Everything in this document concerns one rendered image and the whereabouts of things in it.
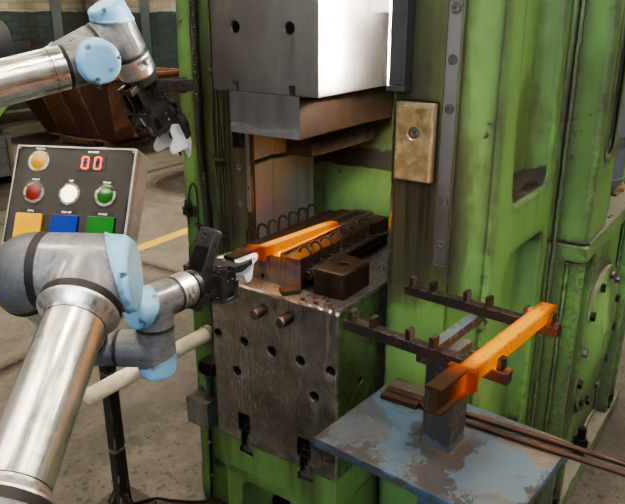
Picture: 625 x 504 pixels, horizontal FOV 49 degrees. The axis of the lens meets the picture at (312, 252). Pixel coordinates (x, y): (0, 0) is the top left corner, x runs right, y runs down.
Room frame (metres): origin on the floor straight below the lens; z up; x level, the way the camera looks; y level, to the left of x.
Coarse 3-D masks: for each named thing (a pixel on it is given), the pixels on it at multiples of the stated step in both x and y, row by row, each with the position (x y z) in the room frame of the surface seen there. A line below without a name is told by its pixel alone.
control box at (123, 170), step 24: (24, 168) 1.79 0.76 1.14; (48, 168) 1.78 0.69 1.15; (72, 168) 1.77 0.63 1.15; (120, 168) 1.75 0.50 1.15; (144, 168) 1.80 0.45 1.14; (24, 192) 1.75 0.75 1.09; (48, 192) 1.75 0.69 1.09; (96, 192) 1.72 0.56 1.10; (120, 192) 1.72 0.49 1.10; (48, 216) 1.71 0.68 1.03; (96, 216) 1.69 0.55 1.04; (120, 216) 1.68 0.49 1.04
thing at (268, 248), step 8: (320, 224) 1.72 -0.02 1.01; (328, 224) 1.72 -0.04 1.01; (336, 224) 1.74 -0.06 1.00; (296, 232) 1.64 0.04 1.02; (304, 232) 1.64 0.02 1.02; (312, 232) 1.65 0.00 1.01; (320, 232) 1.68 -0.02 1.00; (272, 240) 1.56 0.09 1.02; (280, 240) 1.56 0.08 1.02; (288, 240) 1.57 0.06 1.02; (296, 240) 1.60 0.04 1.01; (304, 240) 1.63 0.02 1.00; (248, 248) 1.48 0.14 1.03; (256, 248) 1.48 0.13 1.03; (264, 248) 1.48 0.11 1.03; (272, 248) 1.52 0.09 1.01; (280, 248) 1.55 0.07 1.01; (224, 256) 1.42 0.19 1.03; (232, 256) 1.42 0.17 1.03; (240, 256) 1.43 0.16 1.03; (264, 256) 1.48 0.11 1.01
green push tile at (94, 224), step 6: (90, 216) 1.69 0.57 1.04; (90, 222) 1.68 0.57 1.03; (96, 222) 1.68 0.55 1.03; (102, 222) 1.68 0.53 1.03; (108, 222) 1.67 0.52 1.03; (114, 222) 1.67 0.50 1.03; (90, 228) 1.67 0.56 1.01; (96, 228) 1.67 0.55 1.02; (102, 228) 1.67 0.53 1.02; (108, 228) 1.67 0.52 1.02; (114, 228) 1.67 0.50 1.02
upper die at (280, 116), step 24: (240, 96) 1.60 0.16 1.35; (264, 96) 1.56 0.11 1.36; (288, 96) 1.52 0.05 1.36; (336, 96) 1.63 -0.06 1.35; (360, 96) 1.72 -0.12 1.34; (384, 96) 1.81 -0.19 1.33; (240, 120) 1.60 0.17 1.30; (264, 120) 1.56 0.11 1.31; (288, 120) 1.52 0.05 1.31; (312, 120) 1.55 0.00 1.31; (336, 120) 1.63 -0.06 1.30; (360, 120) 1.72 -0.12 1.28
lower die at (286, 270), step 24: (312, 216) 1.89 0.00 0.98; (336, 216) 1.86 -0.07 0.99; (360, 216) 1.83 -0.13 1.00; (384, 216) 1.85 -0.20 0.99; (264, 240) 1.68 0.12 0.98; (312, 240) 1.63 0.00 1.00; (336, 240) 1.64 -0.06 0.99; (384, 240) 1.84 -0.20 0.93; (264, 264) 1.57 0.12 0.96; (288, 264) 1.53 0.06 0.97
